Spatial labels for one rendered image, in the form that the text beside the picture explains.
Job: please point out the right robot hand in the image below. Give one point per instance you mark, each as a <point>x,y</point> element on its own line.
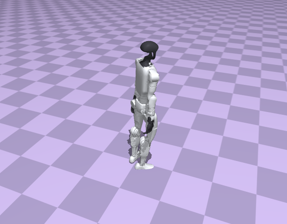
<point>149,126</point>

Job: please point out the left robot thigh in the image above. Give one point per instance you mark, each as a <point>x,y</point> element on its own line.
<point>138,119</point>

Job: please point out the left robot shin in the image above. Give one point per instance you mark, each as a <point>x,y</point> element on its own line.
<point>134,143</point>

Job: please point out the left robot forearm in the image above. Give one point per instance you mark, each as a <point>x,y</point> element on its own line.
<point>136,93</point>

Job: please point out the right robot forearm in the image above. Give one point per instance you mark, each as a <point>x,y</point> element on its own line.
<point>151,107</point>

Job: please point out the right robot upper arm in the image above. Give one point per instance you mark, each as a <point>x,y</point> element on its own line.
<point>153,78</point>

